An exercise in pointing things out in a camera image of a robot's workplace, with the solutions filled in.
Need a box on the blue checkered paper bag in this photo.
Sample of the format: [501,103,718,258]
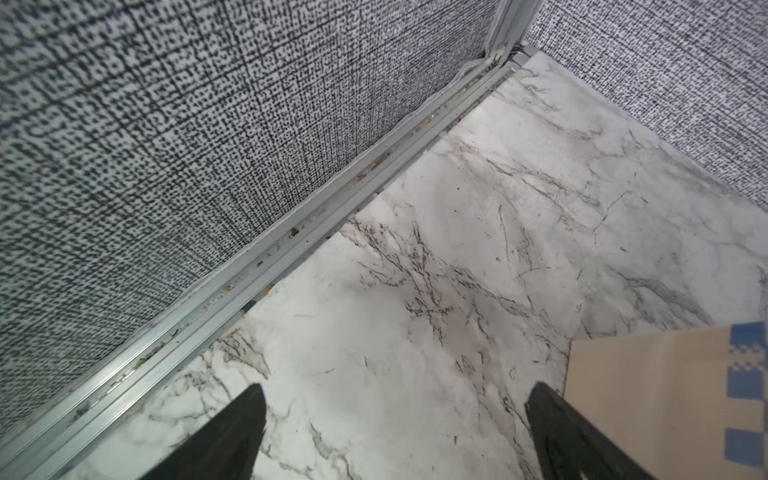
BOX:
[565,322,767,479]

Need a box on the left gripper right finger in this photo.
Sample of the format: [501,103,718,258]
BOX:
[525,382,652,479]

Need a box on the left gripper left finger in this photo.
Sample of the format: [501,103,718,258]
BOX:
[142,384,267,480]

